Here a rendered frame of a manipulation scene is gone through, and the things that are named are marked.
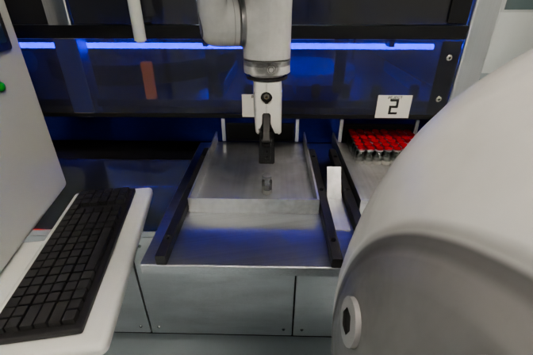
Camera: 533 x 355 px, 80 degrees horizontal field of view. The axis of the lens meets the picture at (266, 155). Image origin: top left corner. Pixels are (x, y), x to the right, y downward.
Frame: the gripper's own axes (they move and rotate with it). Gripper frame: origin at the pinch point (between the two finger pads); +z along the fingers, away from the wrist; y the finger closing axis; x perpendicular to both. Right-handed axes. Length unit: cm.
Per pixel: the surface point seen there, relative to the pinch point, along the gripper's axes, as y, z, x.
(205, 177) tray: 6.2, 10.4, 14.7
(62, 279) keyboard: -19.7, 15.9, 35.3
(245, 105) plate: 18.8, -3.5, 5.9
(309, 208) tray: -7.0, 9.4, -8.7
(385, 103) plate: 18.8, -4.3, -29.2
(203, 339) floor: 23, 99, 27
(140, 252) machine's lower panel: 19, 47, 42
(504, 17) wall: 479, 0, -355
